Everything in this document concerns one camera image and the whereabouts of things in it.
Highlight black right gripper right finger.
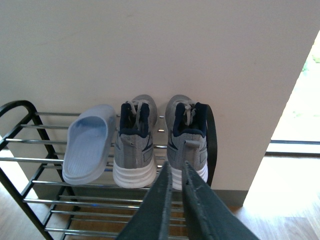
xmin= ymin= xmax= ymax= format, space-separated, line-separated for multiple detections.
xmin=182 ymin=161 xmax=258 ymax=240

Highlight dark window frame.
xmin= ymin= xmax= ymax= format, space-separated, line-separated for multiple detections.
xmin=265 ymin=140 xmax=320 ymax=158

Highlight grey mesh sneaker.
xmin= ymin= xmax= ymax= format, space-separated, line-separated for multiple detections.
xmin=165 ymin=94 xmax=208 ymax=191
xmin=112 ymin=94 xmax=158 ymax=189

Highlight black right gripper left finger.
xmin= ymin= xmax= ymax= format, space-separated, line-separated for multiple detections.
xmin=116 ymin=162 xmax=173 ymax=240

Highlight black metal shoe rack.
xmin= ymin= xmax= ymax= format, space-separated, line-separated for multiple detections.
xmin=0 ymin=95 xmax=217 ymax=240

